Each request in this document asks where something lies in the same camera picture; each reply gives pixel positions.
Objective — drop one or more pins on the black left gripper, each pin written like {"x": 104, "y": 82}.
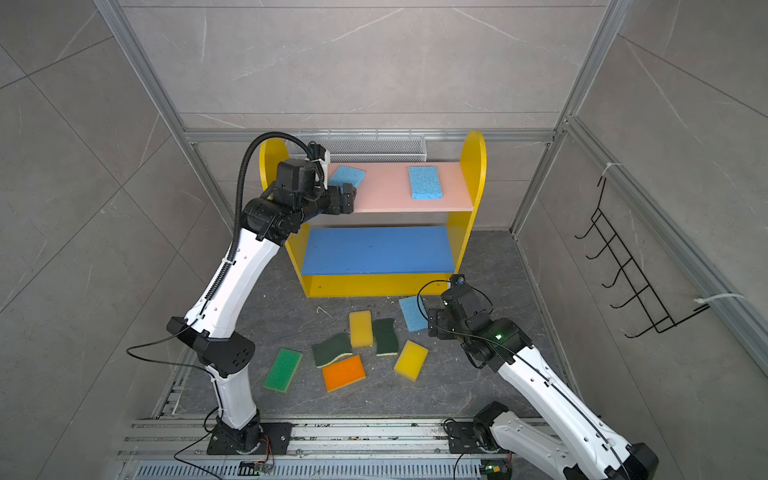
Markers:
{"x": 332, "y": 202}

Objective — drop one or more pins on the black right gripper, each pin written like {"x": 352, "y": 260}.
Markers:
{"x": 439, "y": 317}

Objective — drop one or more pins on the blue sponge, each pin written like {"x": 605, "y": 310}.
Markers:
{"x": 413, "y": 312}
{"x": 347, "y": 175}

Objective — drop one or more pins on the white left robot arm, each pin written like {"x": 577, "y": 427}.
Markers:
{"x": 262, "y": 226}

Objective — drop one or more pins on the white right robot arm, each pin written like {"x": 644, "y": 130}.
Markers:
{"x": 540, "y": 396}

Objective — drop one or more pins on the yellow shelf unit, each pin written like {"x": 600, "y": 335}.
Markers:
{"x": 394, "y": 244}

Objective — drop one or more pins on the yellow sponge right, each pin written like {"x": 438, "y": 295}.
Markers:
{"x": 411, "y": 361}

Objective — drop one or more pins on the yellow sponge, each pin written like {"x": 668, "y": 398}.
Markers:
{"x": 360, "y": 329}
{"x": 411, "y": 361}

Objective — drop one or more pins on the dark green sponge upright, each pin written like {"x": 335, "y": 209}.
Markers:
{"x": 385, "y": 337}

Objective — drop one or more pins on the yellow sponge centre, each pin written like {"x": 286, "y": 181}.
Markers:
{"x": 360, "y": 329}

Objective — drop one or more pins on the dark green sponge curved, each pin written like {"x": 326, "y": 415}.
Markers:
{"x": 331, "y": 350}

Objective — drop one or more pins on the orange sponge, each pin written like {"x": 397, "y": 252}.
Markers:
{"x": 343, "y": 373}

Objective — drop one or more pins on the black wire hook rack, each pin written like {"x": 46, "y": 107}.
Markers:
{"x": 628, "y": 271}

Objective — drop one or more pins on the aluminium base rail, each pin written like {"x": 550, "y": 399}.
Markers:
{"x": 347, "y": 448}

